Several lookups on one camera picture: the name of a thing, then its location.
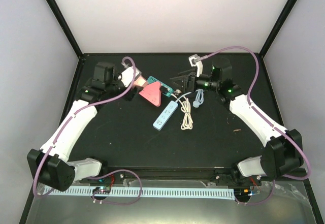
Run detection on light blue power strip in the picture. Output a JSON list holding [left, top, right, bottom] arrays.
[[153, 101, 178, 131]]

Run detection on teal power strip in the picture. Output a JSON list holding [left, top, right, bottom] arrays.
[[147, 76, 174, 97]]

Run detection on pink triangular power strip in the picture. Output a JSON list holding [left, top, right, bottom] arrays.
[[139, 81, 161, 107]]

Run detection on pink square socket adapter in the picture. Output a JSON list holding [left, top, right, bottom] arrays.
[[133, 76, 148, 88]]

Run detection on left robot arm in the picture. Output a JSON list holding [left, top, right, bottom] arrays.
[[27, 56, 142, 196]]

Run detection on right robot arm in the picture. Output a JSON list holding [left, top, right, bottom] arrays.
[[171, 55, 304, 185]]

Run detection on right circuit board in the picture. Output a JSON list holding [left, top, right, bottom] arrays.
[[234, 188, 261, 197]]

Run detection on circuit board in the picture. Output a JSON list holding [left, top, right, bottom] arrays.
[[234, 188, 261, 197], [92, 186, 111, 195]]

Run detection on left circuit board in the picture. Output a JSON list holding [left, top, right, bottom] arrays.
[[92, 186, 111, 195]]

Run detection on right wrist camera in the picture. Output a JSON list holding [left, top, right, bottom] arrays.
[[188, 54, 203, 77]]

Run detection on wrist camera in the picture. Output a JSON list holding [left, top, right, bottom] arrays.
[[188, 54, 203, 77], [118, 67, 134, 88]]

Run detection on light blue coiled cable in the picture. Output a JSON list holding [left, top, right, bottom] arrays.
[[192, 88, 206, 108]]

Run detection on white power strip cable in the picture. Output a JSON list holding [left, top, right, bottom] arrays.
[[172, 91, 194, 131]]

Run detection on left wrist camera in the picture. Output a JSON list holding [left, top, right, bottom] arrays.
[[118, 67, 134, 88]]

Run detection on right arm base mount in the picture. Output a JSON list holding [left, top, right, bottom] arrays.
[[211, 168, 262, 187]]

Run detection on white slotted cable duct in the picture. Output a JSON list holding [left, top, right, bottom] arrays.
[[50, 185, 235, 200]]

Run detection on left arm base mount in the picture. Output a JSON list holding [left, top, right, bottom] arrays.
[[79, 168, 125, 184]]

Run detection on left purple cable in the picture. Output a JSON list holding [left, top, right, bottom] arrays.
[[33, 56, 142, 206]]

